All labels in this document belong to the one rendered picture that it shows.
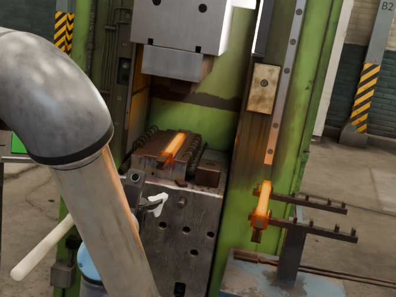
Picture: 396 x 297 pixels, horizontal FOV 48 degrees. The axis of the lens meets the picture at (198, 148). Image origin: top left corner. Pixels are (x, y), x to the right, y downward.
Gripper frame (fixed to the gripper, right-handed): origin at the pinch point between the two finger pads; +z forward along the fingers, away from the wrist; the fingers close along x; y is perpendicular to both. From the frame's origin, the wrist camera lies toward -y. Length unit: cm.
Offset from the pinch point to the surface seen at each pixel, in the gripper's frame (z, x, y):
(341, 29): 543, 137, -67
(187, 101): 80, -2, -12
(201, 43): 32, 6, -40
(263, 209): 8.1, 34.3, 2.7
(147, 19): 32, -12, -45
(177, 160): 32.3, 4.1, 0.6
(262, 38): 43, 25, -45
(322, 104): 543, 136, 40
